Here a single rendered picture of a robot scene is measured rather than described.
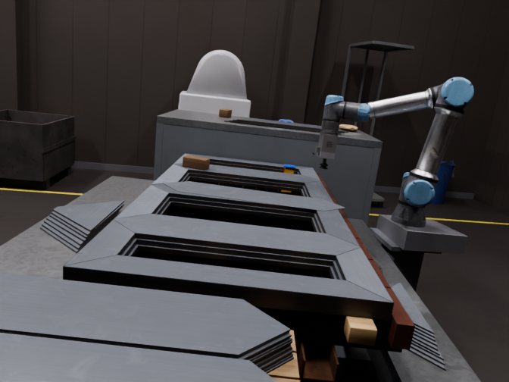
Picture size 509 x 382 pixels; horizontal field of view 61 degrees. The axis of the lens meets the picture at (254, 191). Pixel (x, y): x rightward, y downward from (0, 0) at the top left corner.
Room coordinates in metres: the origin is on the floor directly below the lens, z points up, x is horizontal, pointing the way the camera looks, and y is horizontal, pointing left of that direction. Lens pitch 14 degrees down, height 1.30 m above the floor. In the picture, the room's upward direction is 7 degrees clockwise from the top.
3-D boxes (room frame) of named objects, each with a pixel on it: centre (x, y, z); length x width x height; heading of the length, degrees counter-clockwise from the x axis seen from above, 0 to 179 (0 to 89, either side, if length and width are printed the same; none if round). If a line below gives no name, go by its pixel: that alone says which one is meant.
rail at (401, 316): (1.65, -0.35, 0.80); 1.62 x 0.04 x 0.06; 1
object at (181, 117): (2.76, -0.05, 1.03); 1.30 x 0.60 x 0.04; 91
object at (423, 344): (1.10, -0.45, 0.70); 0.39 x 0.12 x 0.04; 1
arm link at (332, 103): (1.89, -0.30, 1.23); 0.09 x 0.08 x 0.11; 76
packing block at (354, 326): (0.85, -0.27, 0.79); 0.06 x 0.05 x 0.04; 91
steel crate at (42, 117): (4.50, 2.51, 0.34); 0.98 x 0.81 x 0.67; 9
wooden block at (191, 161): (2.06, 0.30, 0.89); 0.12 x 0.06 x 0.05; 75
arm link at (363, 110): (1.89, -0.40, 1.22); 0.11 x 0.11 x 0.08; 76
